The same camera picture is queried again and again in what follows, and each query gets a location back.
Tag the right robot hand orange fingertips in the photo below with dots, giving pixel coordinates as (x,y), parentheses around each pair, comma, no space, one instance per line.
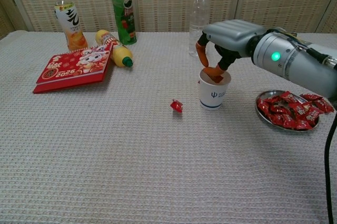
(231,37)

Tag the red candy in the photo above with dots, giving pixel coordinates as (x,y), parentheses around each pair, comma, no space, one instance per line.
(217,79)
(263,106)
(176,106)
(312,97)
(324,106)
(288,97)
(300,109)

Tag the clear plastic water bottle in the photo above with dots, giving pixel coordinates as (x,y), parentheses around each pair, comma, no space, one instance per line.
(197,10)

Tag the white paper cup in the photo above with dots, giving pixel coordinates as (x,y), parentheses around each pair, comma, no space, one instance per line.
(210,97)

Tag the round metal plate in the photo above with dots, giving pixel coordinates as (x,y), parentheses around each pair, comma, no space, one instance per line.
(272,92)

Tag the woven folding screen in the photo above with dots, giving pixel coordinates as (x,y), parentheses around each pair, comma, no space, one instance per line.
(163,2)

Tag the green Pringles can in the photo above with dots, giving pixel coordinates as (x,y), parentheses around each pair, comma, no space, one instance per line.
(123,18)

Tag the yellow bottle green cap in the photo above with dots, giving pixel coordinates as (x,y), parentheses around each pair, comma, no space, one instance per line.
(121,55)

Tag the white woven tablecloth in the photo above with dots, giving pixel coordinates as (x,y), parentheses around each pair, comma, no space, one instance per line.
(131,155)

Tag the red 2026 desk calendar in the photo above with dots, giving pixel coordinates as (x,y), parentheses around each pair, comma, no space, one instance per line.
(73,68)

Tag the tea bottle black cap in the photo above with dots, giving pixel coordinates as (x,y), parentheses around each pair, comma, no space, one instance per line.
(69,23)

